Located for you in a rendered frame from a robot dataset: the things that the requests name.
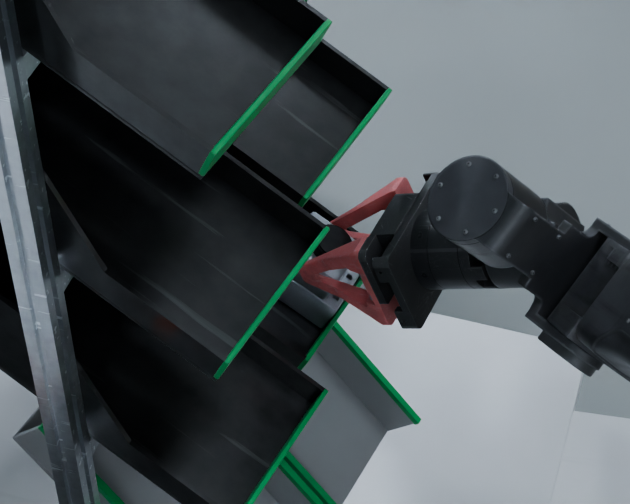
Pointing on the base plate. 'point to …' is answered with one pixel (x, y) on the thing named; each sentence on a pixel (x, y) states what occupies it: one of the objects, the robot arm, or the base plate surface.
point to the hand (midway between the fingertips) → (323, 252)
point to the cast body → (311, 308)
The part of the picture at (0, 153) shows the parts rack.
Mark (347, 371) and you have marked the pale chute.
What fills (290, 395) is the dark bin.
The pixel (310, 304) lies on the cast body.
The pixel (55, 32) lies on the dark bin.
